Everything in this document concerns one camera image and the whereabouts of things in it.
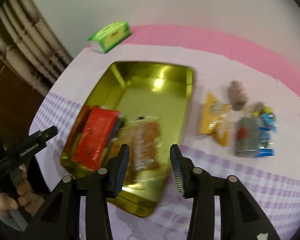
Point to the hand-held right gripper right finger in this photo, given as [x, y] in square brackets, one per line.
[178, 170]

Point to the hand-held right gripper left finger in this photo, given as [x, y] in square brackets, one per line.
[121, 170]

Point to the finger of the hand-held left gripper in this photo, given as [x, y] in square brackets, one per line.
[30, 147]

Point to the clear biscuit packet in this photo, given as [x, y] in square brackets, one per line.
[145, 140]

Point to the red snack packet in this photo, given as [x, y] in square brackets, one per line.
[95, 137]

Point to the blue cracker packet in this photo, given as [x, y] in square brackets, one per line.
[116, 127]

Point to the yellow snack packet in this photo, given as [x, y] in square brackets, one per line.
[215, 120]

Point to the grey snack pack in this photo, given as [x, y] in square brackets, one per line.
[247, 137]

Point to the gold tin box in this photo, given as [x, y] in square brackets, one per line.
[155, 92]

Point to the blue candy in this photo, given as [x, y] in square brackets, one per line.
[268, 121]
[265, 153]

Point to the person's left hand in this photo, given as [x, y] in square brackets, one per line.
[27, 192]

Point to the brown wooden door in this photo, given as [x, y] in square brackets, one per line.
[12, 100]

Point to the brown snack cake pack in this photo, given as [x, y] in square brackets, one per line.
[237, 95]

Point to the yellow wrapped candy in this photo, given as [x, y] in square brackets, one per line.
[261, 110]

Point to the beige pleated curtain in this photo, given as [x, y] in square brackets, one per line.
[27, 42]

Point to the pink and purple checked tablecloth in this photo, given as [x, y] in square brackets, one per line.
[240, 62]

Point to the green tissue pack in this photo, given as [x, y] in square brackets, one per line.
[112, 36]

